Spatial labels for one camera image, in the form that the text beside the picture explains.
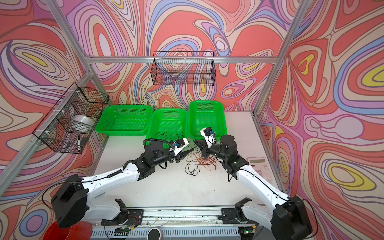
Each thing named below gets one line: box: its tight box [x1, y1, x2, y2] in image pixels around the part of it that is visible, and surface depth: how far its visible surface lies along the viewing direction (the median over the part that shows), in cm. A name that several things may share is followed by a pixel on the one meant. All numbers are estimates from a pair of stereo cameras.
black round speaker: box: [147, 227, 161, 240], surface depth 66 cm
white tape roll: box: [71, 114, 96, 127], surface depth 75 cm
